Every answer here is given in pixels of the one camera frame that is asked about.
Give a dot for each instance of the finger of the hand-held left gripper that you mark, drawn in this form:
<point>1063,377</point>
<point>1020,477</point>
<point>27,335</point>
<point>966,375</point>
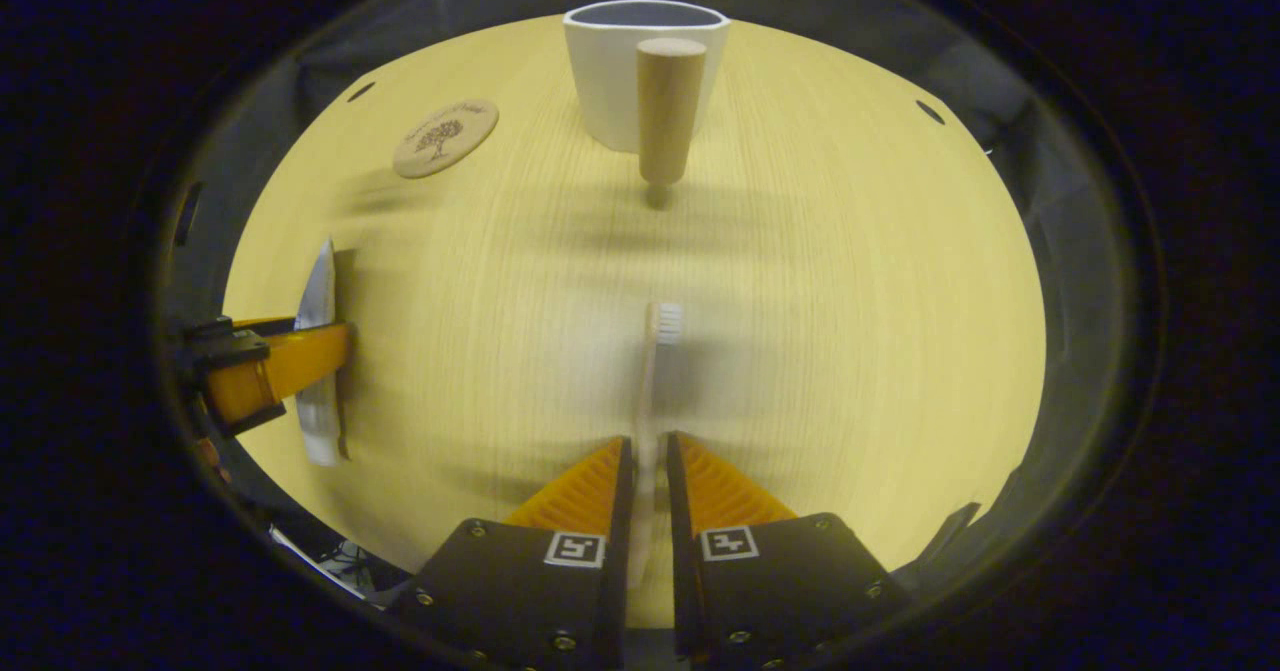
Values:
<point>290,361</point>

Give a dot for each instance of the white toothpaste tube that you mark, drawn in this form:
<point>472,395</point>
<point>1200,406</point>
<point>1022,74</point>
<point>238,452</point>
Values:
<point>318,291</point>

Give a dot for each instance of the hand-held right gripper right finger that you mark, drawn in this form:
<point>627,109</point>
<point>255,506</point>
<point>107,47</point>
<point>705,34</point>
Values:
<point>780,601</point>

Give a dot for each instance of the round cork coaster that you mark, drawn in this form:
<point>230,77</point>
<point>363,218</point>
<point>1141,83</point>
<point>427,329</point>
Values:
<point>445,138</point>

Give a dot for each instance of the wooden toothbrush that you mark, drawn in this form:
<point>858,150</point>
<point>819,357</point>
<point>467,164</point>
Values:
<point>650,391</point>

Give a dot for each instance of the light wooden desktop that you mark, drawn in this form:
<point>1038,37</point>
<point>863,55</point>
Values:
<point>850,301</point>

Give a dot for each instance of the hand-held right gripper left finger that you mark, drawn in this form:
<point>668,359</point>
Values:
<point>540,601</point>

